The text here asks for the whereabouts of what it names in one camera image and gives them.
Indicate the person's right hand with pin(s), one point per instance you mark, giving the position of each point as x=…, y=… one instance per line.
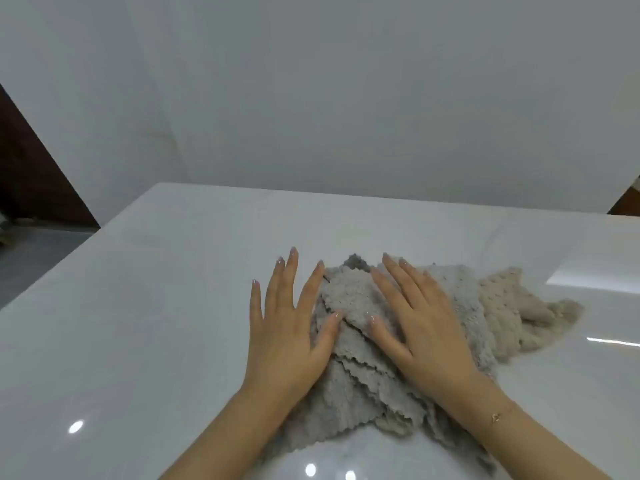
x=435, y=334

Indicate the person's left hand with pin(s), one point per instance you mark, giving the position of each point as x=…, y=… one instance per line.
x=282, y=344

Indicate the beige fluffy towel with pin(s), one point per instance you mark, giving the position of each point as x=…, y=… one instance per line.
x=525, y=309

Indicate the white glossy table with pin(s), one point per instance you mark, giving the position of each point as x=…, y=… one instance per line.
x=150, y=304

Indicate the dark brown wooden door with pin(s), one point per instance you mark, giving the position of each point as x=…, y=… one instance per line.
x=30, y=174

